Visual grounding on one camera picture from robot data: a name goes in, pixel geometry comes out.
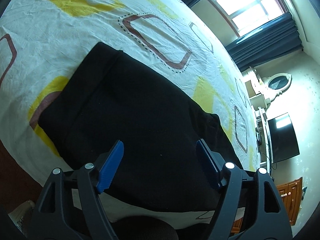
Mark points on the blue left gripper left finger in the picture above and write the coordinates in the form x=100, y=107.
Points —
x=107, y=166

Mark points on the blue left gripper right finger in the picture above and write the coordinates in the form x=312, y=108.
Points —
x=208, y=163

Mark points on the black pants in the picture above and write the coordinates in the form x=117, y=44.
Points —
x=110, y=97

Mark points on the white dresser with oval mirror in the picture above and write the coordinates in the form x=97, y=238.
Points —
x=262, y=92

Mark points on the orange wooden cabinet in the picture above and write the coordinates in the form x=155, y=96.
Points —
x=290, y=193

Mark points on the dark blue lower curtain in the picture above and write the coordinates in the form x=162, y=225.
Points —
x=267, y=42

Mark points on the bright window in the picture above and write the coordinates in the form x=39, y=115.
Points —
x=244, y=16

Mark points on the black wall television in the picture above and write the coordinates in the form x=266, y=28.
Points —
x=283, y=138

